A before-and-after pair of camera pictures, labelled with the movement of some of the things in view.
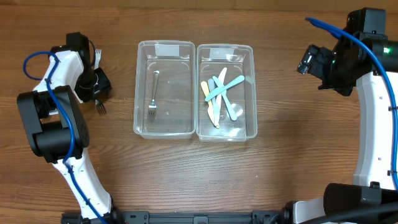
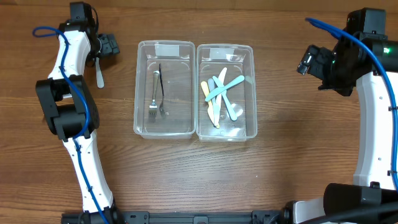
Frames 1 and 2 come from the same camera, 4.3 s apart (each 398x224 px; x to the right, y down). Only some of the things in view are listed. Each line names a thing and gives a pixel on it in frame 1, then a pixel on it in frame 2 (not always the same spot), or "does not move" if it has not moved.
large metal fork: x=152 y=108 does not move
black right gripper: x=337 y=86 does not move
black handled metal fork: x=99 y=107 to x=161 y=106
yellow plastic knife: x=211 y=107 does not move
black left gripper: x=101 y=82 to x=109 y=43
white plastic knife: x=218 y=97 does not move
